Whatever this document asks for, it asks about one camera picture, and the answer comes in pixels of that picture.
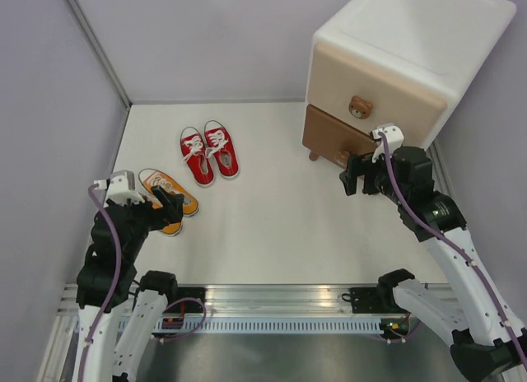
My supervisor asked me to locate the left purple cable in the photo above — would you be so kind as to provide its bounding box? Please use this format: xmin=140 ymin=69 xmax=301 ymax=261
xmin=77 ymin=183 xmax=124 ymax=382

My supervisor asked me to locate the white shoe cabinet body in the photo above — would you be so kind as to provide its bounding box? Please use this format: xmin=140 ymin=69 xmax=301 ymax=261
xmin=308 ymin=0 xmax=516 ymax=145

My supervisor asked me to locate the orange sneaker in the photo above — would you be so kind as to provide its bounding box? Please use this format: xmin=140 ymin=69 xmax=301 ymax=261
xmin=138 ymin=168 xmax=199 ymax=217
xmin=159 ymin=222 xmax=183 ymax=236

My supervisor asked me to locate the bear head drawer knob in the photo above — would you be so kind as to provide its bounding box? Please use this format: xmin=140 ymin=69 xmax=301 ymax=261
xmin=348 ymin=95 xmax=373 ymax=119

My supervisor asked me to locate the brown drawer knob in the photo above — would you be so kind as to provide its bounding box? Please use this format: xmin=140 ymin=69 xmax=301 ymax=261
xmin=334 ymin=151 xmax=351 ymax=167

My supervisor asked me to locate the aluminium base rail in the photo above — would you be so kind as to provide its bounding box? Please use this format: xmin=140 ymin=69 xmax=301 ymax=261
xmin=57 ymin=282 xmax=454 ymax=317

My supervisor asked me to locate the right aluminium frame rail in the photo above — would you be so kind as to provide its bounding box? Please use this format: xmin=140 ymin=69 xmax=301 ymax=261
xmin=427 ymin=141 xmax=464 ymax=212

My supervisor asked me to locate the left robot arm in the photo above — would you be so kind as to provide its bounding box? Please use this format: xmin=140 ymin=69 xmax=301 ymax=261
xmin=73 ymin=179 xmax=184 ymax=381

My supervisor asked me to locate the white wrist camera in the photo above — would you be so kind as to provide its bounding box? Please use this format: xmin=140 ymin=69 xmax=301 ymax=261
xmin=371 ymin=123 xmax=404 ymax=163
xmin=93 ymin=170 xmax=145 ymax=206

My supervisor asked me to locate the rear orange sneaker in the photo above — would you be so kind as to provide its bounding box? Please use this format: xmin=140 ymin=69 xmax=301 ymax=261
xmin=138 ymin=168 xmax=199 ymax=217

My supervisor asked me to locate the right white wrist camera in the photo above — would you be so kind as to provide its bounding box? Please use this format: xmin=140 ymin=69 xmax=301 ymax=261
xmin=371 ymin=123 xmax=404 ymax=163

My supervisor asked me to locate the white slotted cable duct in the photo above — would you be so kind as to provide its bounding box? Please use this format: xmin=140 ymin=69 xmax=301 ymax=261
xmin=153 ymin=316 xmax=384 ymax=335

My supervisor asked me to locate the red sneaker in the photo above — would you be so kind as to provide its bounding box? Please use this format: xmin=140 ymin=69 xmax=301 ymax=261
xmin=180 ymin=127 xmax=214 ymax=188
xmin=203 ymin=120 xmax=240 ymax=179

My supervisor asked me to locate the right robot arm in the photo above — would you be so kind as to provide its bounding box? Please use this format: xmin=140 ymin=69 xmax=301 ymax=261
xmin=339 ymin=147 xmax=526 ymax=381

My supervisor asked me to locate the aluminium corner frame post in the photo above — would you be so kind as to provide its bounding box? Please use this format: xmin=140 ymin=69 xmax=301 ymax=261
xmin=63 ymin=0 xmax=133 ymax=111

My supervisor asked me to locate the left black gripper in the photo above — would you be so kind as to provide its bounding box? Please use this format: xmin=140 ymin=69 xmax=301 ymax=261
xmin=118 ymin=184 xmax=184 ymax=259

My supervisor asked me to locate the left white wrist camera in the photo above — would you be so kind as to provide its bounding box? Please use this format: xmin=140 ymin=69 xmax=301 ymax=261
xmin=93 ymin=170 xmax=145 ymax=206

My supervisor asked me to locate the front orange sneaker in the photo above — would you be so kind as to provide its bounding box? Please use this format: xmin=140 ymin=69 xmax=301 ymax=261
xmin=159 ymin=222 xmax=183 ymax=236

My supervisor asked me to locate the brown drawer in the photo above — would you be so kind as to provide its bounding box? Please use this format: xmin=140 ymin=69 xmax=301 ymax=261
xmin=302 ymin=105 xmax=377 ymax=167

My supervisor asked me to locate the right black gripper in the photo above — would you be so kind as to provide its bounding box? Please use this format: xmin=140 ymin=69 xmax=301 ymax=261
xmin=338 ymin=150 xmax=408 ymax=206

